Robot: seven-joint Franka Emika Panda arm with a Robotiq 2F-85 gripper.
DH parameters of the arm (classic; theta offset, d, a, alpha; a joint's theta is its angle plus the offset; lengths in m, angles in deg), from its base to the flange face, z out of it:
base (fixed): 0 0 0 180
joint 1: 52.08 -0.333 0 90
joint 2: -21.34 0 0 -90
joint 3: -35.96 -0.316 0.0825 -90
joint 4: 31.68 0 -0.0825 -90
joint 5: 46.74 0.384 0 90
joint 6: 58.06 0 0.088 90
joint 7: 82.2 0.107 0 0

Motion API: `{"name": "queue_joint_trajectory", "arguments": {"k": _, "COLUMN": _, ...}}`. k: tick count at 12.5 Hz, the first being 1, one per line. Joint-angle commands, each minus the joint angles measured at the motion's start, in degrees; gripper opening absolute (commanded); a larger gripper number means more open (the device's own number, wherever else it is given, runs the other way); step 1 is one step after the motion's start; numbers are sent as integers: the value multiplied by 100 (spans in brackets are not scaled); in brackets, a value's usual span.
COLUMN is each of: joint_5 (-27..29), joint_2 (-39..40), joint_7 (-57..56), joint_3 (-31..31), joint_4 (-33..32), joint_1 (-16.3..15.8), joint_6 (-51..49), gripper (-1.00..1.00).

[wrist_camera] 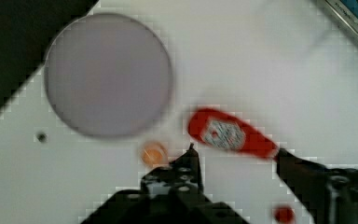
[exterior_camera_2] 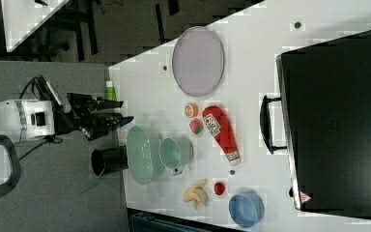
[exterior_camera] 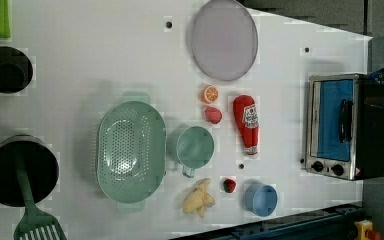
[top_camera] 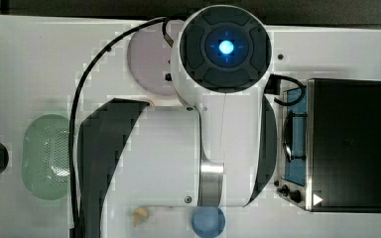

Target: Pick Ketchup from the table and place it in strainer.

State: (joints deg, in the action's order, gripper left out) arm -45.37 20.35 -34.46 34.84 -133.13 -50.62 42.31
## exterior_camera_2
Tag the green bottle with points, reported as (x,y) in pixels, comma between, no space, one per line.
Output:
(110,91)

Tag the yellow banana toy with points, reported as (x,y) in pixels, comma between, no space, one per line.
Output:
(196,194)

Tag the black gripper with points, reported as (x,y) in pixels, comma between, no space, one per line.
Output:
(77,113)

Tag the green mug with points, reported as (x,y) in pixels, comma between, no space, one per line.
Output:
(175,153)

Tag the orange slice toy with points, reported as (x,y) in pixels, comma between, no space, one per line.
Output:
(191,110)

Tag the small red strawberry toy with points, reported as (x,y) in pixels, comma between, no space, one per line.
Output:
(219,188)

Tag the grey round plate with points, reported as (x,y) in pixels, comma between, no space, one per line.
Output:
(198,61)

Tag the green strainer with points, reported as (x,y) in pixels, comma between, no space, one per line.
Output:
(144,164)

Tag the blue metal frame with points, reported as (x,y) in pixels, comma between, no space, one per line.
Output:
(147,222)

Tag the white background table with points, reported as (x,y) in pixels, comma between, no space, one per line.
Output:
(21,18)

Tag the blue bowl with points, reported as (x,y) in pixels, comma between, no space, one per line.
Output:
(246,209)

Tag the large black utensil holder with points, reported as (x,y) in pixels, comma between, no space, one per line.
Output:
(110,160)

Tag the red ketchup bottle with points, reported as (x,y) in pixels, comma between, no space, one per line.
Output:
(219,127)

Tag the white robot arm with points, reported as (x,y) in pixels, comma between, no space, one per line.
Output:
(32,120)

